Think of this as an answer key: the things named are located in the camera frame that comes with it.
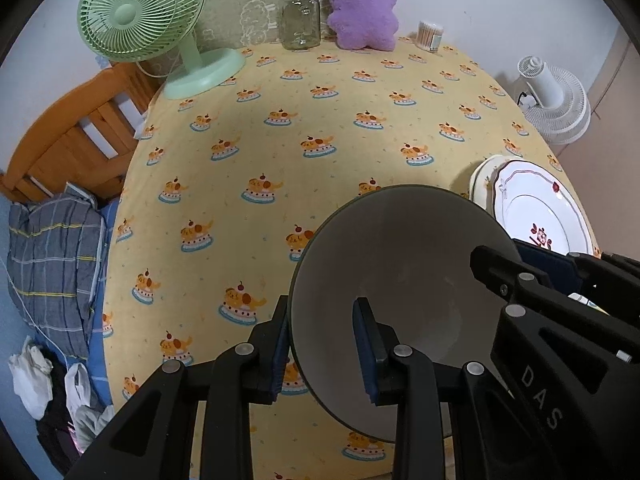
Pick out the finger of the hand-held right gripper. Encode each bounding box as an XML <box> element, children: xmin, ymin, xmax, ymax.
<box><xmin>470</xmin><ymin>245</ymin><xmax>613</xmax><ymax>346</ymax></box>
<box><xmin>514</xmin><ymin>239</ymin><xmax>640</xmax><ymax>326</ymax></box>

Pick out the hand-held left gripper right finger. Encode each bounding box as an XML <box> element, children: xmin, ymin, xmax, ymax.
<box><xmin>351</xmin><ymin>297</ymin><xmax>503</xmax><ymax>480</ymax></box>

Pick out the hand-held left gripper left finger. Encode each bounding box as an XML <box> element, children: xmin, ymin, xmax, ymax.
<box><xmin>65</xmin><ymin>295</ymin><xmax>292</xmax><ymax>480</ymax></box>

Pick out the white plate with red pattern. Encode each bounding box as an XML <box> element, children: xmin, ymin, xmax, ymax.
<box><xmin>492</xmin><ymin>160</ymin><xmax>597</xmax><ymax>260</ymax></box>

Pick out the white floral ceramic bowl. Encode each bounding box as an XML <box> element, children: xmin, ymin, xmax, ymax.
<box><xmin>287</xmin><ymin>185</ymin><xmax>523</xmax><ymax>444</ymax></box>

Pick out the white desk fan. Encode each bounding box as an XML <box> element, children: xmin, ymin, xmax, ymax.
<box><xmin>516</xmin><ymin>55</ymin><xmax>592</xmax><ymax>146</ymax></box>

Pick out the white plastic bag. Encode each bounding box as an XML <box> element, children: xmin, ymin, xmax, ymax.
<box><xmin>65</xmin><ymin>362</ymin><xmax>117</xmax><ymax>453</ymax></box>
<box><xmin>9</xmin><ymin>337</ymin><xmax>54</xmax><ymax>421</ymax></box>

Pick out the yellow printed tablecloth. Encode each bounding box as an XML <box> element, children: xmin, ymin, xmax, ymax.
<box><xmin>100</xmin><ymin>35</ymin><xmax>601</xmax><ymax>480</ymax></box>

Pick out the dark clothes pile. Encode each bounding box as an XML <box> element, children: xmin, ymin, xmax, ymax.
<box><xmin>35</xmin><ymin>360</ymin><xmax>101</xmax><ymax>477</ymax></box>

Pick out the cotton swab container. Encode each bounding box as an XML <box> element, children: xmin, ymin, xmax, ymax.
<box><xmin>417</xmin><ymin>21</ymin><xmax>444</xmax><ymax>53</ymax></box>

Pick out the blue plaid blanket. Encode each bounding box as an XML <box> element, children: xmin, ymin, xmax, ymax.
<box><xmin>7</xmin><ymin>182</ymin><xmax>122</xmax><ymax>361</ymax></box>

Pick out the purple plush pillow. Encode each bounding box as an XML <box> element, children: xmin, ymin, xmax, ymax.
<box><xmin>326</xmin><ymin>0</ymin><xmax>399</xmax><ymax>52</ymax></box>

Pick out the clear glass jar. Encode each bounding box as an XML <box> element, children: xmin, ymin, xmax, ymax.
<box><xmin>276</xmin><ymin>0</ymin><xmax>322</xmax><ymax>52</ymax></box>

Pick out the green desk fan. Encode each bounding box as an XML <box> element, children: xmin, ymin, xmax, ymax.
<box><xmin>77</xmin><ymin>0</ymin><xmax>246</xmax><ymax>101</ymax></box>

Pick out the green wall cloth with drawings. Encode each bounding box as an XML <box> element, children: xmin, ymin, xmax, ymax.
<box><xmin>192</xmin><ymin>0</ymin><xmax>341</xmax><ymax>53</ymax></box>

